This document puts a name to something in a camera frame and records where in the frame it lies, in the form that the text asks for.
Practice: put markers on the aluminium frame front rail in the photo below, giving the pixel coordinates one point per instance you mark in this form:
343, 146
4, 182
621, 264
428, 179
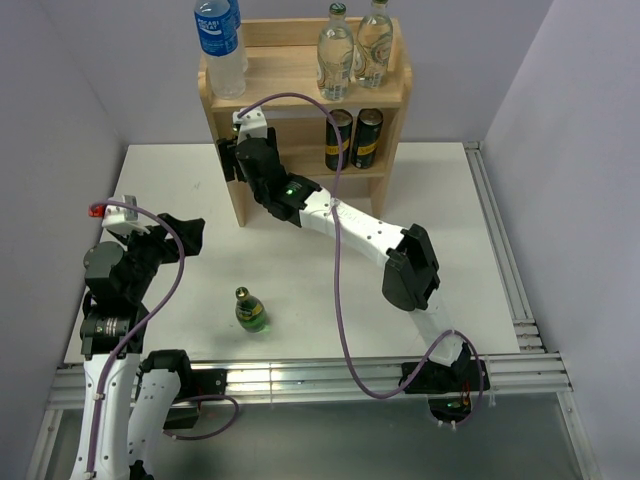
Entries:
330, 380

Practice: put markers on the aluminium frame rail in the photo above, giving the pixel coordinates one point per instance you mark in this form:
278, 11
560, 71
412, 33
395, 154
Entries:
526, 329
330, 380

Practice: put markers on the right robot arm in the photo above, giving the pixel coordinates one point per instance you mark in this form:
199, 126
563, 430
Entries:
410, 268

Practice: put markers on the aluminium frame right rail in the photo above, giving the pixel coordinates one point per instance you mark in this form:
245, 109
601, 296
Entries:
526, 329

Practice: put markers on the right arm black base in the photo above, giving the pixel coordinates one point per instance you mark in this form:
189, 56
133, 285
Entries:
463, 375

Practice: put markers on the clear glass bottle green cap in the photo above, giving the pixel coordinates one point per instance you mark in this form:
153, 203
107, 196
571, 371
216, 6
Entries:
373, 42

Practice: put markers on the black can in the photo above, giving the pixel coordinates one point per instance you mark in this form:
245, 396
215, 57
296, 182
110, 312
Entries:
338, 139
367, 133

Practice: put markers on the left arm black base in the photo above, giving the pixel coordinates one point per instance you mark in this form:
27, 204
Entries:
184, 415

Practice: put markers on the pocari sweat water bottle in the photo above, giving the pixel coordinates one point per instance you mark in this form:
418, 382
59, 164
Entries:
217, 28
238, 20

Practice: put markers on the rear Pocari Sweat water bottle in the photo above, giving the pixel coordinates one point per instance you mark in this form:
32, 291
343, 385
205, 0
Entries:
238, 20

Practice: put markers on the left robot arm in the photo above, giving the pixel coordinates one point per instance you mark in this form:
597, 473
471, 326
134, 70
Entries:
127, 396

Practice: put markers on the wooden two-tier shelf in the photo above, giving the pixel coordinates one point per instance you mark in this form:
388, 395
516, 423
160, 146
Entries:
282, 58

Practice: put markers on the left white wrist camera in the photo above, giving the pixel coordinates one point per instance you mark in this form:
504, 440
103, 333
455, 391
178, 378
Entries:
118, 220

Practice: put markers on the front Pocari Sweat water bottle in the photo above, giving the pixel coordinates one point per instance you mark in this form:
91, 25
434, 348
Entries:
217, 28

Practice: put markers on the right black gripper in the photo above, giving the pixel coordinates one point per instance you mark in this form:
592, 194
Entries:
228, 155

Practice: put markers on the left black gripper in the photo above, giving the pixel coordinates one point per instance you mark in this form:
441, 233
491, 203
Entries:
190, 232

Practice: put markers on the green glass bottle front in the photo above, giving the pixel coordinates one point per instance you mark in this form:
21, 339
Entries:
249, 310

